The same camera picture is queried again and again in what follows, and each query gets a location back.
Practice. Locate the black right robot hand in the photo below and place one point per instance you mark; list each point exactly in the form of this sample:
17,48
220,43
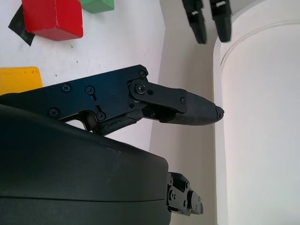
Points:
70,168

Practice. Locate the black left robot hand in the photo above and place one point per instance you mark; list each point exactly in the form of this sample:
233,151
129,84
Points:
197,18

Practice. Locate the green wooden cube block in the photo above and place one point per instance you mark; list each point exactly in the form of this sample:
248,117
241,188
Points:
98,5

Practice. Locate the yellow wooden cube block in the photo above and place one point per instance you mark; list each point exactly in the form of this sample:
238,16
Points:
18,80

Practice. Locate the red wooden cube block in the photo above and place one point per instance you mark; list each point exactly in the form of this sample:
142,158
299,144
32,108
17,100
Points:
51,18

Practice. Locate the white rounded panel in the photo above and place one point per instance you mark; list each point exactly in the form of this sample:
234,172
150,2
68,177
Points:
262,117

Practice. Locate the black tape strip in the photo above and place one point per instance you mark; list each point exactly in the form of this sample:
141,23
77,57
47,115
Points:
20,29

